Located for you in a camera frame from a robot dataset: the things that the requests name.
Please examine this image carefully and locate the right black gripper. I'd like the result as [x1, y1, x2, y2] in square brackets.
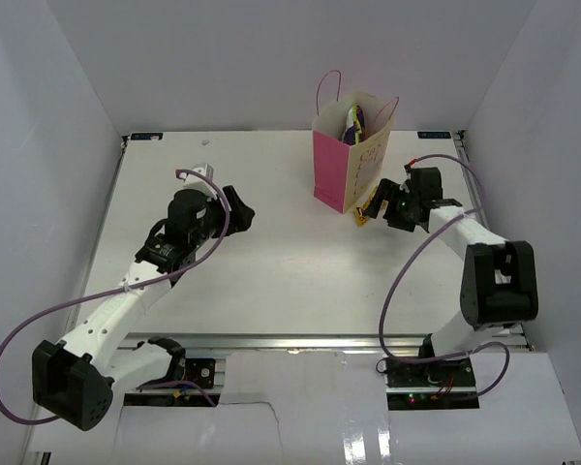
[364, 179, 420, 233]

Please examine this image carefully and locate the pink and cream paper bag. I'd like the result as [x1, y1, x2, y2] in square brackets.
[312, 89, 400, 213]

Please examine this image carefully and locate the blue purple chips bag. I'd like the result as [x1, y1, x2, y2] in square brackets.
[340, 104, 366, 145]

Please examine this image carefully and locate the yellow M&M packet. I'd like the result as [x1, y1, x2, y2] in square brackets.
[353, 196, 373, 228]

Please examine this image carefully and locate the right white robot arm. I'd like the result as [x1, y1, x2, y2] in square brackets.
[363, 166, 538, 387]

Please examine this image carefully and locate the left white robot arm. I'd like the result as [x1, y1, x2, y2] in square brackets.
[32, 185, 255, 431]

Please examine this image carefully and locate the right blue table label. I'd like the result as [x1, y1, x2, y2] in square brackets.
[417, 131, 451, 140]

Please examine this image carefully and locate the blue table label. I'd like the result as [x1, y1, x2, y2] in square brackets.
[129, 132, 164, 141]
[417, 131, 451, 140]

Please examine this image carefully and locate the left blue table label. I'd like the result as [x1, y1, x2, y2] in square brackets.
[129, 132, 164, 141]

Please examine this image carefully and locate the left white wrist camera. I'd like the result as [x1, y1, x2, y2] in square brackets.
[174, 163, 214, 193]

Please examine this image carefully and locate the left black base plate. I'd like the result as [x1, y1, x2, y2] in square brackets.
[172, 358, 216, 389]

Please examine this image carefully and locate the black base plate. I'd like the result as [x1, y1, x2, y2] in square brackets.
[172, 358, 216, 389]
[375, 357, 477, 407]

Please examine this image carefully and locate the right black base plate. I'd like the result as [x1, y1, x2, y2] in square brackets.
[375, 357, 477, 407]

